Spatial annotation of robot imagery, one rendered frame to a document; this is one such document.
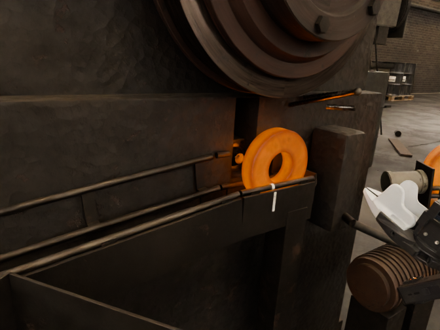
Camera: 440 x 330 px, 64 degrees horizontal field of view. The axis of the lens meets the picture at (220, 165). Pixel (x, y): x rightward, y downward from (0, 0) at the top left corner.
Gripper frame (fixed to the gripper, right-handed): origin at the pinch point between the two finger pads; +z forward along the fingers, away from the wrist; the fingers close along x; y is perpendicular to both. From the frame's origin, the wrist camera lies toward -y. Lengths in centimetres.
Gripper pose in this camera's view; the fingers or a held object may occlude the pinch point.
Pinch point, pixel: (369, 198)
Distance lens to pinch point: 60.0
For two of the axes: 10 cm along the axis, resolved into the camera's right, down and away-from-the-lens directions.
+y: 2.3, -8.2, -5.2
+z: -5.2, -5.6, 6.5
